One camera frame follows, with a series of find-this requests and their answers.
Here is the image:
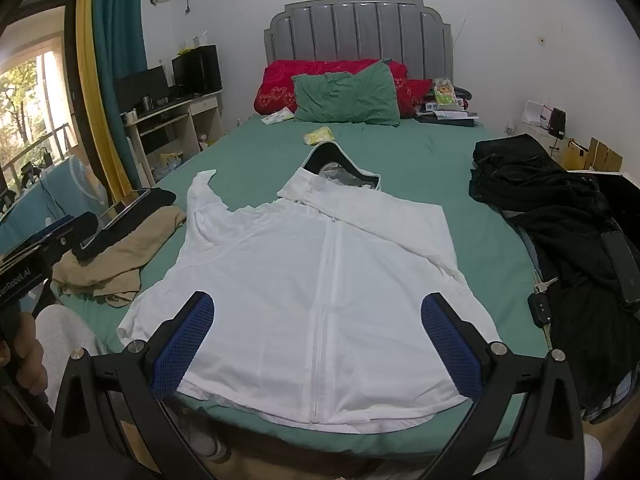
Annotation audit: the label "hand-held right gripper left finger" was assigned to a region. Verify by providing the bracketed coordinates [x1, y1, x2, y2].
[50, 291, 236, 480]

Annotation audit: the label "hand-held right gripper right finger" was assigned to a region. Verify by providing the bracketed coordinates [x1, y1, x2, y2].
[420, 292, 586, 480]

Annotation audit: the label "white zip hooded jacket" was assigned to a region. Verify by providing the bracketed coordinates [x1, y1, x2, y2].
[116, 141, 502, 435]

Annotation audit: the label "pile of black clothes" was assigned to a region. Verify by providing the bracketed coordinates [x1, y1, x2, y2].
[468, 134, 640, 411]

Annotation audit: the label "person's left hand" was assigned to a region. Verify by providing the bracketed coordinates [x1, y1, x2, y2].
[0, 310, 47, 411]

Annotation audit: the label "person's grey trouser leg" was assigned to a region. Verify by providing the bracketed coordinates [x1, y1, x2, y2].
[32, 305, 103, 403]

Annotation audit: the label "tan pants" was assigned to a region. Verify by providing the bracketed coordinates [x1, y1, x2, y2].
[51, 205, 187, 308]

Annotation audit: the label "black car key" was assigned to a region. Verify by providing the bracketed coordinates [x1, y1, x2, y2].
[527, 292, 553, 333]

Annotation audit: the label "white shoe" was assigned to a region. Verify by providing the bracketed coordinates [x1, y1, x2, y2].
[175, 400, 232, 462]

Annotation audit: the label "black cloth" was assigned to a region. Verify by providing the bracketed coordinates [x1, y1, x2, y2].
[75, 187, 177, 262]

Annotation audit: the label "plastic bag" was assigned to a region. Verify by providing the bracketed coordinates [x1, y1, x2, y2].
[156, 154, 184, 179]

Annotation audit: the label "black smartphone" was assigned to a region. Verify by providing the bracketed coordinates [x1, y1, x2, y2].
[600, 230, 640, 306]

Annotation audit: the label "yellow curtain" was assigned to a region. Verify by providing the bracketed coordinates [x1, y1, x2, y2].
[75, 0, 137, 198]

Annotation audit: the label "bed with green sheet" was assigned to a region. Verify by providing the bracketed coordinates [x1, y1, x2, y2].
[50, 0, 551, 461]

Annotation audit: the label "beige computer desk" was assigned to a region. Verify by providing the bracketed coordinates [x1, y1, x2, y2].
[122, 91, 224, 188]

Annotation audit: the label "black flat monitor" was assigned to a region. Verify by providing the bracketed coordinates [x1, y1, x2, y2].
[114, 65, 169, 111]

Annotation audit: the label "white bedside table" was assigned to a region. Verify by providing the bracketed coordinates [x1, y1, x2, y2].
[515, 122, 568, 162]

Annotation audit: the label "stack of books and papers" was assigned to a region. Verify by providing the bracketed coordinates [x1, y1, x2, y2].
[415, 100, 481, 128]

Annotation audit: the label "brown paper bags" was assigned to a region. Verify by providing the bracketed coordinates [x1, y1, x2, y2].
[560, 136, 624, 172]

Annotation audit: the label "white box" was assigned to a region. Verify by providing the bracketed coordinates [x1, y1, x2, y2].
[522, 101, 549, 128]

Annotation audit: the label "dark red box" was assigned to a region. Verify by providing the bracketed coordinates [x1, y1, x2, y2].
[547, 108, 568, 139]

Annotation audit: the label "teal curtain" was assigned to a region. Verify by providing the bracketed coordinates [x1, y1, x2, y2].
[92, 0, 151, 196]

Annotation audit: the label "colourful snack bag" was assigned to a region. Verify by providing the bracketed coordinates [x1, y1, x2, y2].
[432, 78, 463, 111]

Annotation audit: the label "small red patterned pillow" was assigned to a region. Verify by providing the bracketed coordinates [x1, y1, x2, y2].
[399, 79, 434, 119]

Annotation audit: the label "black computer tower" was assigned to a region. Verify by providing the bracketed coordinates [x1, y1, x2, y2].
[171, 44, 222, 97]

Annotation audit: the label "green pillow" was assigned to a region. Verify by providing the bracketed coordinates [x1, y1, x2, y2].
[291, 59, 401, 127]

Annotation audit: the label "large red patterned pillow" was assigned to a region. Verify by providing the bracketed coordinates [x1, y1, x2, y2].
[253, 59, 408, 116]

